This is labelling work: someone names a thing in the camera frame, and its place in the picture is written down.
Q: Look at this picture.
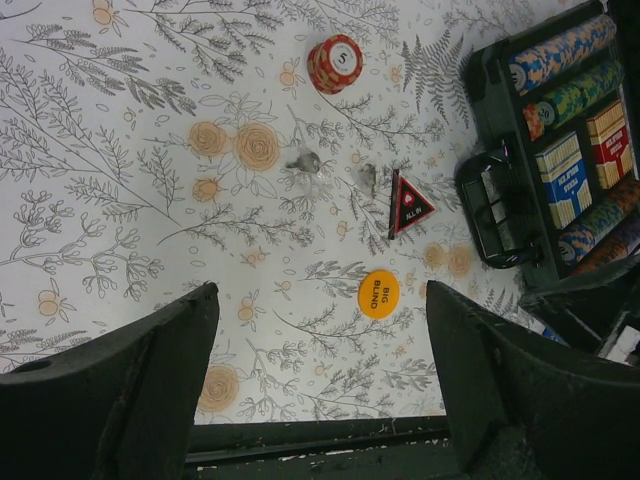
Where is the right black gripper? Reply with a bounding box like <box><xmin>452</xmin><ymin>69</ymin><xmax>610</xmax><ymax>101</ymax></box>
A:
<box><xmin>520</xmin><ymin>272</ymin><xmax>639</xmax><ymax>361</ymax></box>

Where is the blue orange chip row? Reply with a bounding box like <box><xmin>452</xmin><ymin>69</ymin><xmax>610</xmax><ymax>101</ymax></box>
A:
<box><xmin>508</xmin><ymin>14</ymin><xmax>617</xmax><ymax>95</ymax></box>

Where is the red playing card deck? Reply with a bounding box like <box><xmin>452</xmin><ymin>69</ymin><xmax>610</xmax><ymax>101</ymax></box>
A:
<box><xmin>587</xmin><ymin>100</ymin><xmax>633</xmax><ymax>189</ymax></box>

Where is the yellow big blind button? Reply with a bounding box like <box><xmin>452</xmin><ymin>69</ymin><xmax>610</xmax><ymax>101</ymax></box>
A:
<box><xmin>357</xmin><ymin>270</ymin><xmax>400</xmax><ymax>320</ymax></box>

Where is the green blue chip row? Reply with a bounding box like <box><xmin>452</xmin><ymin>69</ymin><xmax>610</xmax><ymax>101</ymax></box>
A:
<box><xmin>558</xmin><ymin>177</ymin><xmax>639</xmax><ymax>266</ymax></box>

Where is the triangular all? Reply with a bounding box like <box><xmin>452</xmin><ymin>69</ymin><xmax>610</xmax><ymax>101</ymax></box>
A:
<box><xmin>388</xmin><ymin>169</ymin><xmax>436</xmax><ymax>240</ymax></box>

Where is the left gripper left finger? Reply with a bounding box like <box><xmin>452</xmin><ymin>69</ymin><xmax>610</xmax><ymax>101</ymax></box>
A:
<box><xmin>1</xmin><ymin>283</ymin><xmax>220</xmax><ymax>479</ymax></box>

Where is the black poker chip case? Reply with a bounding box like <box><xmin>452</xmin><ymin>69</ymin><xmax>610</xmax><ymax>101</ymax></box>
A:
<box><xmin>455</xmin><ymin>1</ymin><xmax>639</xmax><ymax>288</ymax></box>

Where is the orange chip short stack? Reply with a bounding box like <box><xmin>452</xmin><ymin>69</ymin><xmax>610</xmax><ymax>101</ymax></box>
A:
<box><xmin>522</xmin><ymin>104</ymin><xmax>545</xmax><ymax>141</ymax></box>

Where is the floral table mat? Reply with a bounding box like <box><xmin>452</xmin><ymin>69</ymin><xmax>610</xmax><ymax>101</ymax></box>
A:
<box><xmin>1</xmin><ymin>1</ymin><xmax>588</xmax><ymax>424</ymax></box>

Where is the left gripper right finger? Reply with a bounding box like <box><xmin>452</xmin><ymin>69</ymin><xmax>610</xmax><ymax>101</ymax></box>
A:
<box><xmin>426</xmin><ymin>281</ymin><xmax>639</xmax><ymax>479</ymax></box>

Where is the red poker chip stack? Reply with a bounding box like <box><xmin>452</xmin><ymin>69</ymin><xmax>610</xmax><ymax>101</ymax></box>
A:
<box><xmin>307</xmin><ymin>34</ymin><xmax>363</xmax><ymax>95</ymax></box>

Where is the blue playing card deck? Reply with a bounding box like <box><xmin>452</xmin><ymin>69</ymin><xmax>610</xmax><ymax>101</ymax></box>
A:
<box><xmin>535</xmin><ymin>132</ymin><xmax>593</xmax><ymax>230</ymax></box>

